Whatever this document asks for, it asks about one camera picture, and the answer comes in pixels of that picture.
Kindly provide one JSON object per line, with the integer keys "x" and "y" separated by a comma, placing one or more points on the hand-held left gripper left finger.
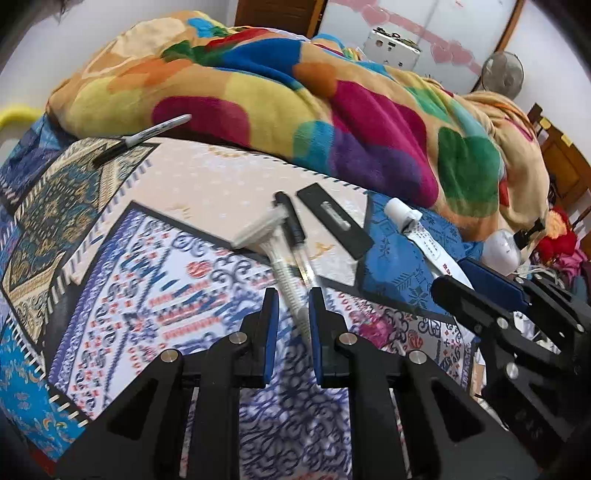
{"x": 271, "y": 332}

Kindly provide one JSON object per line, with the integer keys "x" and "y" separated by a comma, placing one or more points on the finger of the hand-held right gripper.
{"x": 491, "y": 279}
{"x": 455, "y": 295}

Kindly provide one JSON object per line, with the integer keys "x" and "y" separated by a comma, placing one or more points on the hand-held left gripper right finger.
{"x": 316, "y": 332}

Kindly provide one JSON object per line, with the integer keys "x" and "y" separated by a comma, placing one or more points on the white disposable razor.
{"x": 258, "y": 233}

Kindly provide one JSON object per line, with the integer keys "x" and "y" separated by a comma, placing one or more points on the white bottle with black cap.
{"x": 501, "y": 251}

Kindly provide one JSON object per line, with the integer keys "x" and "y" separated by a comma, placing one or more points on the red plush cloth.
{"x": 561, "y": 240}

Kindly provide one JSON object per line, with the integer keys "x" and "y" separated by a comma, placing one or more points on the white paper roll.
{"x": 400, "y": 213}

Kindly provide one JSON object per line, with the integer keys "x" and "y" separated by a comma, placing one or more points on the black slotted flat plate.
{"x": 334, "y": 221}

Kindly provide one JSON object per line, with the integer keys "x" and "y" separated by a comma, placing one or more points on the clear pen with black cap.
{"x": 293, "y": 221}

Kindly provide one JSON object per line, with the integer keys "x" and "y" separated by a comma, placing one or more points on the blue patchwork bedspread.
{"x": 138, "y": 277}

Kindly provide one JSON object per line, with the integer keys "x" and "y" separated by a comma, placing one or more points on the standing electric fan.
{"x": 502, "y": 74}

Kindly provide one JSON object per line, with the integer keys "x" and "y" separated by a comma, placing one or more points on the colourful fleece blanket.
{"x": 277, "y": 106}

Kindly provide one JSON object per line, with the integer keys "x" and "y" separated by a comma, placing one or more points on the black marker pen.
{"x": 138, "y": 137}

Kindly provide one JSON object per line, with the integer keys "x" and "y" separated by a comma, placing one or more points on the small white cabinet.
{"x": 391, "y": 48}

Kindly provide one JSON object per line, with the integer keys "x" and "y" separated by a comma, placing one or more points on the frosted sliding wardrobe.
{"x": 438, "y": 27}

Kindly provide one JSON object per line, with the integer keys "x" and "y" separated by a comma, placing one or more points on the brown wooden door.
{"x": 277, "y": 14}

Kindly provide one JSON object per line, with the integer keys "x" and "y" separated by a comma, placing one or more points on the yellow foam tube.
{"x": 18, "y": 114}

